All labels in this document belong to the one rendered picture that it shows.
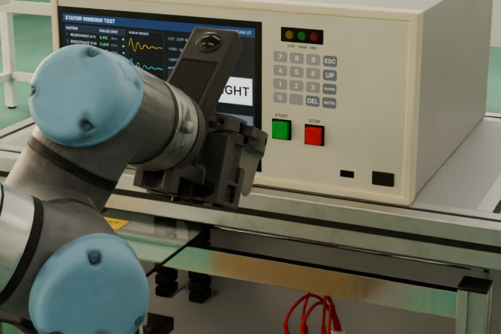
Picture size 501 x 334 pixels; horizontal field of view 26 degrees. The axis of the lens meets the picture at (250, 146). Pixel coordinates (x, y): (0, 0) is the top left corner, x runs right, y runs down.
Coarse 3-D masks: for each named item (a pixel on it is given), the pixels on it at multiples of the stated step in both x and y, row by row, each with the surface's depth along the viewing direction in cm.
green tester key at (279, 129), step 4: (272, 124) 118; (276, 124) 117; (280, 124) 117; (284, 124) 117; (288, 124) 117; (272, 128) 118; (276, 128) 118; (280, 128) 117; (284, 128) 117; (288, 128) 117; (272, 132) 118; (276, 132) 118; (280, 132) 117; (284, 132) 117; (288, 132) 117; (272, 136) 118; (276, 136) 118; (280, 136) 118; (284, 136) 117; (288, 136) 118
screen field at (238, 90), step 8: (168, 72) 122; (232, 80) 119; (240, 80) 118; (248, 80) 118; (224, 88) 119; (232, 88) 119; (240, 88) 119; (248, 88) 118; (224, 96) 120; (232, 96) 119; (240, 96) 119; (248, 96) 118; (248, 104) 119
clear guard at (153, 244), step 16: (128, 224) 123; (144, 224) 123; (160, 224) 123; (176, 224) 123; (192, 224) 123; (208, 224) 123; (128, 240) 118; (144, 240) 118; (160, 240) 118; (176, 240) 118; (192, 240) 119; (144, 256) 114; (160, 256) 114
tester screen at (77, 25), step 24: (72, 24) 125; (96, 24) 124; (120, 24) 123; (144, 24) 121; (168, 24) 120; (192, 24) 119; (120, 48) 123; (144, 48) 122; (168, 48) 121; (240, 72) 118
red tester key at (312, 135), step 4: (308, 128) 116; (312, 128) 116; (316, 128) 116; (320, 128) 116; (308, 132) 116; (312, 132) 116; (316, 132) 116; (320, 132) 116; (308, 136) 116; (312, 136) 116; (316, 136) 116; (320, 136) 116; (308, 140) 116; (312, 140) 116; (316, 140) 116; (320, 140) 116; (312, 144) 116; (316, 144) 116; (320, 144) 116
